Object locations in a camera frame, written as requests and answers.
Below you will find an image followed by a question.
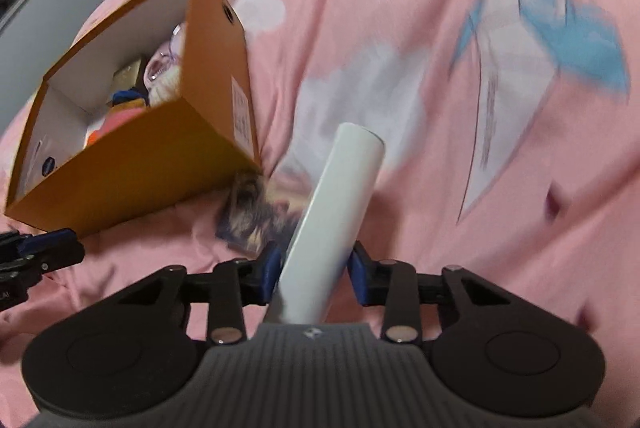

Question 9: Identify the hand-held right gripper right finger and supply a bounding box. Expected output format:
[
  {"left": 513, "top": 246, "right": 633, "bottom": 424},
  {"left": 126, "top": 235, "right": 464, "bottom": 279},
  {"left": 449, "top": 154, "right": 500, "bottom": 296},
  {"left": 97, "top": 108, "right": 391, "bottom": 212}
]
[{"left": 347, "top": 242, "right": 506, "bottom": 343}]

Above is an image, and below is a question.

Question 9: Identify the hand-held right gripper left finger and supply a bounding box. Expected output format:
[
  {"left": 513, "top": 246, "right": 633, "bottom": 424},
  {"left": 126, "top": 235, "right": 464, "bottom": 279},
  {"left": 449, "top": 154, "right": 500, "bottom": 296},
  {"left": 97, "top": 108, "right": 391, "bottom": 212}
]
[{"left": 119, "top": 242, "right": 281, "bottom": 345}]

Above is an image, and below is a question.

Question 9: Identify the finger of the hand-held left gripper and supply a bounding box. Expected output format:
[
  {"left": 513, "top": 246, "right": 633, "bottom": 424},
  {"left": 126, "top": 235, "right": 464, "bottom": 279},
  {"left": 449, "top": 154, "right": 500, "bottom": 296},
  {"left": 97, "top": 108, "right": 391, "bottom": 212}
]
[{"left": 0, "top": 229, "right": 85, "bottom": 276}]

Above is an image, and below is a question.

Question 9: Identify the white cylindrical bottle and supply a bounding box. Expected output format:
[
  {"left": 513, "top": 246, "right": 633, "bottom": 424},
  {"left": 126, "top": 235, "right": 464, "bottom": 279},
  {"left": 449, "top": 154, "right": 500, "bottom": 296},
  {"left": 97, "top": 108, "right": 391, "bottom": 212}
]
[{"left": 264, "top": 123, "right": 386, "bottom": 326}]

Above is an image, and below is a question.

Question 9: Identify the orange cardboard box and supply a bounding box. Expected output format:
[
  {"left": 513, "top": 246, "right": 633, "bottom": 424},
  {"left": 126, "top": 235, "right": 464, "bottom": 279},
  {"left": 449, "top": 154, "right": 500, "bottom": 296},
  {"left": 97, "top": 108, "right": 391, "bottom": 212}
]
[{"left": 5, "top": 0, "right": 263, "bottom": 239}]

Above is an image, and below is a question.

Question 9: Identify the small brown cardboard box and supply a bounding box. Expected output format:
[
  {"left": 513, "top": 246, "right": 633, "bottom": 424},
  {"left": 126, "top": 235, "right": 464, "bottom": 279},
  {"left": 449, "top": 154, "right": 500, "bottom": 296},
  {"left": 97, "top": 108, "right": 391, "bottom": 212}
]
[{"left": 112, "top": 63, "right": 146, "bottom": 91}]

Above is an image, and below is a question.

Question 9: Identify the round glitter compact mirror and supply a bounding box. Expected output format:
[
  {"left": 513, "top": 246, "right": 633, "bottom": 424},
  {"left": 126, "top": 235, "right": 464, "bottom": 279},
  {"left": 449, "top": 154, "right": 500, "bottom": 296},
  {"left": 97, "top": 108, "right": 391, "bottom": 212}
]
[{"left": 144, "top": 49, "right": 177, "bottom": 81}]

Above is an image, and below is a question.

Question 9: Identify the dark printed picture card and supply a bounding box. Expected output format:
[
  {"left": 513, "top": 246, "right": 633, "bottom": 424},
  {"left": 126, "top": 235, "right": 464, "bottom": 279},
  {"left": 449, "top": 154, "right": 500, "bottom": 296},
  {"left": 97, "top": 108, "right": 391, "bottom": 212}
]
[{"left": 216, "top": 173, "right": 321, "bottom": 259}]

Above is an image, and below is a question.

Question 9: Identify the blue and yellow toy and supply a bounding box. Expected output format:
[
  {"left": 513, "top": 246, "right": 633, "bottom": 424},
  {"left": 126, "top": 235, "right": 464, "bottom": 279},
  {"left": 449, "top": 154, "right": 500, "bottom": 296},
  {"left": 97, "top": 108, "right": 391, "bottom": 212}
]
[{"left": 111, "top": 88, "right": 150, "bottom": 108}]

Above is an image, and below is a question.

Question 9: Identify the pink printed blanket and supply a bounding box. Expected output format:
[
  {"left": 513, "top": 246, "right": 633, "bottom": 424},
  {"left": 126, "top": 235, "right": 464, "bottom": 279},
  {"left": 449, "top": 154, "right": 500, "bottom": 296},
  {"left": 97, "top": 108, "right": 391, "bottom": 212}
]
[{"left": 0, "top": 0, "right": 640, "bottom": 428}]

